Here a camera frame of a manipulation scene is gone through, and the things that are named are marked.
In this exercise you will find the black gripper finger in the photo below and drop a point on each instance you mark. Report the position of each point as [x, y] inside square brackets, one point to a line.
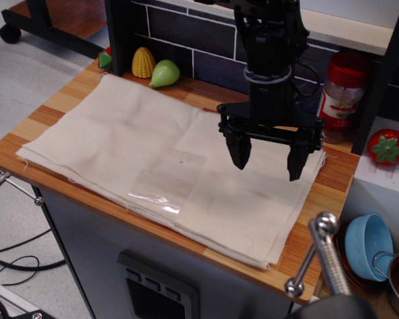
[300, 149]
[239, 146]

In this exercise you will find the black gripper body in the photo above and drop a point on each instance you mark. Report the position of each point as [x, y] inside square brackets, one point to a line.
[270, 114]

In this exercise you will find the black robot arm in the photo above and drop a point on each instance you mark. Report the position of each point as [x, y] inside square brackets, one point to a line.
[274, 37]

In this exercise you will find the cream folded cloth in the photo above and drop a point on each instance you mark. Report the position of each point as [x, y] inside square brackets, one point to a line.
[121, 127]

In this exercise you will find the red lid spice jar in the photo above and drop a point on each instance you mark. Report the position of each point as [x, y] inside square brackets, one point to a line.
[342, 93]

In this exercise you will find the clear tape patch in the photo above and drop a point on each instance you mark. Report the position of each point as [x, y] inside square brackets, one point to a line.
[164, 186]

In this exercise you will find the right metal clamp screw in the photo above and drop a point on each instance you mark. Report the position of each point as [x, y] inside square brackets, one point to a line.
[322, 229]

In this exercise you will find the metal clamp screw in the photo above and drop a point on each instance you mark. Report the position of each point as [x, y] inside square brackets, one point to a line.
[322, 229]
[5, 177]

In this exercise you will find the red toy tomato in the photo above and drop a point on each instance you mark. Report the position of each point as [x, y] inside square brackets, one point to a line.
[383, 147]

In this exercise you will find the green toy pear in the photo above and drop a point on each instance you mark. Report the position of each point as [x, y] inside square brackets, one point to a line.
[165, 73]

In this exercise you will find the blue plastic bowl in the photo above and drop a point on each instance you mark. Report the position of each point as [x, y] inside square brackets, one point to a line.
[368, 247]

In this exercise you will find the yellow toy corn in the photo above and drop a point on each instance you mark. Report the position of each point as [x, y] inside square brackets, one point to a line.
[143, 63]

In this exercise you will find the orange brown plate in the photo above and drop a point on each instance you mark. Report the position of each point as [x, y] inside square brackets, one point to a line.
[364, 285]

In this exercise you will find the red green toy pepper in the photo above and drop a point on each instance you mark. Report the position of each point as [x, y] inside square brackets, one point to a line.
[105, 59]

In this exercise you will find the grey toy oven panel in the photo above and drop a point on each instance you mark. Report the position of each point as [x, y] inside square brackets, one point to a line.
[153, 293]

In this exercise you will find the black wheeled cart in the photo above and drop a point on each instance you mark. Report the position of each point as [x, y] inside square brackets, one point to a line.
[65, 23]

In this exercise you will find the left metal clamp screw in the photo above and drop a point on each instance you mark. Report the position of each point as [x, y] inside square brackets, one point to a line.
[5, 177]

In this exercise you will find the black shelf frame post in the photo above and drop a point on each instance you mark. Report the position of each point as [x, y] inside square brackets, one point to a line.
[121, 34]

